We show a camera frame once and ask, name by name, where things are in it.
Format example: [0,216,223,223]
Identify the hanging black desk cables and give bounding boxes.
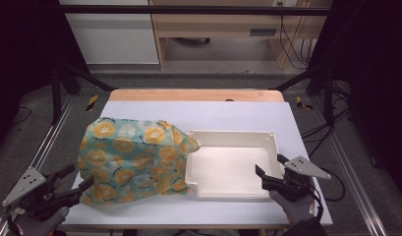
[277,1,316,71]

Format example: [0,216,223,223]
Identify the green orange-print cloth bag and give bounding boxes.
[77,116,202,207]

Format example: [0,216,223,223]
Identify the black looped floor cable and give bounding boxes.
[315,166,347,203]

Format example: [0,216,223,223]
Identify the light wooden desk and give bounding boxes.
[148,0,334,71]

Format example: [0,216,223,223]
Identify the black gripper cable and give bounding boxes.
[308,182,324,221]

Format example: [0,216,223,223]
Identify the person's left hand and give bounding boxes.
[5,206,71,236]

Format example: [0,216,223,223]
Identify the wooden table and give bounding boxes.
[108,88,286,103]

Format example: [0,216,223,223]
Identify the black horizontal frame bar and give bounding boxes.
[56,4,332,17]

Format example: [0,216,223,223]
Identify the black metal stand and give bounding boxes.
[272,63,336,128]
[50,61,120,126]

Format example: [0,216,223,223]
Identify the aluminium floor rail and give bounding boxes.
[310,95,388,236]
[0,93,77,236]

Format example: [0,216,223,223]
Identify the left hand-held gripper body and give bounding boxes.
[1,166,74,221]

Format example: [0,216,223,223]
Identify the black floor cable bundle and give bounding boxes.
[301,81,353,159]

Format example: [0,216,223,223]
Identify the white cabinet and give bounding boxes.
[58,0,160,66]

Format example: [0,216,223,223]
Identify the person's right hand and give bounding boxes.
[269,189,321,227]

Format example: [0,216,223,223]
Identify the thin black floor cable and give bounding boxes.
[11,105,32,127]

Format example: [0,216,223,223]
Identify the black curtain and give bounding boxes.
[315,0,402,201]
[0,0,89,153]

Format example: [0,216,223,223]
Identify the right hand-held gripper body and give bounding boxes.
[261,155,332,202]

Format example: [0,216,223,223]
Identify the white plastic tray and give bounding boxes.
[184,129,287,202]

